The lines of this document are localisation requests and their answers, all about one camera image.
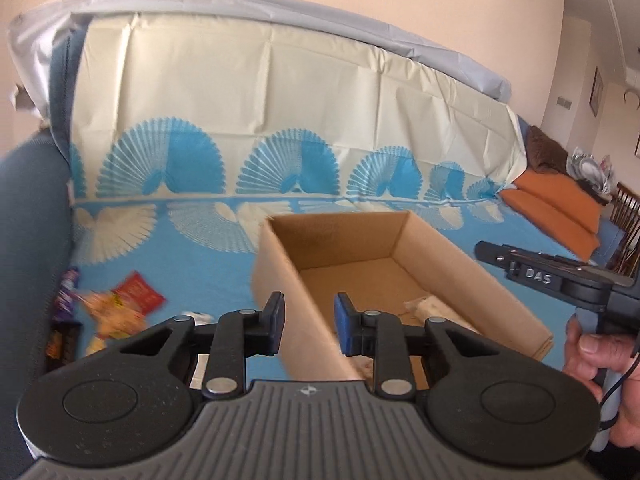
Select red snack packet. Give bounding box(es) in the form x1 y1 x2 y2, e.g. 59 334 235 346
111 271 167 316

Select brown cardboard box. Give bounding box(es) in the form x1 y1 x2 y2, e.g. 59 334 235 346
251 211 555 391

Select dark blue sofa cushion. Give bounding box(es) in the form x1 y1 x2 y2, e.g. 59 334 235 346
0 25 91 480

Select brown cushion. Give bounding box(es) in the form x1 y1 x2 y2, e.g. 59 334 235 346
522 125 569 176

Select white wrapped packet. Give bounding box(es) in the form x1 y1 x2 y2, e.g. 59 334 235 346
400 297 453 322

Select wooden chair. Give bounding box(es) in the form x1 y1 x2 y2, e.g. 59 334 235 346
606 182 640 277

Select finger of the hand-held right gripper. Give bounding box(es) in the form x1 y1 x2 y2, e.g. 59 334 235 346
475 241 568 295

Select shiny plastic bags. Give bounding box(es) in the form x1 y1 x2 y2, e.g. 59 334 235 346
567 146 615 206

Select orange cushion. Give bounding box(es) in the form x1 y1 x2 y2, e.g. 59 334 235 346
500 187 601 262
515 170 603 235

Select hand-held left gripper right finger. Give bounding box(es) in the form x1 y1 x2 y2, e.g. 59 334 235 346
334 292 501 400

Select person's right hand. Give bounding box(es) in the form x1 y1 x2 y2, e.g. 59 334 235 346
562 317 640 448

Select blue fan-print blanket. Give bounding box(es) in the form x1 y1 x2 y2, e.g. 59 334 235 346
67 22 626 396

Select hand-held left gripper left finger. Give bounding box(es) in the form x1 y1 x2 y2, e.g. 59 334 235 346
119 291 286 398

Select narrow framed wall picture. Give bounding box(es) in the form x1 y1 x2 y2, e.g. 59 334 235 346
588 66 605 116

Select clear cracker bag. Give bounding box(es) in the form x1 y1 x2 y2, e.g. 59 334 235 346
80 290 151 342

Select dark snack packet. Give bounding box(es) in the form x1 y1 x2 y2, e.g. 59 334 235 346
45 321 83 361

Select black cable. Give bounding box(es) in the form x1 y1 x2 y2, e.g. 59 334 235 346
599 335 640 431

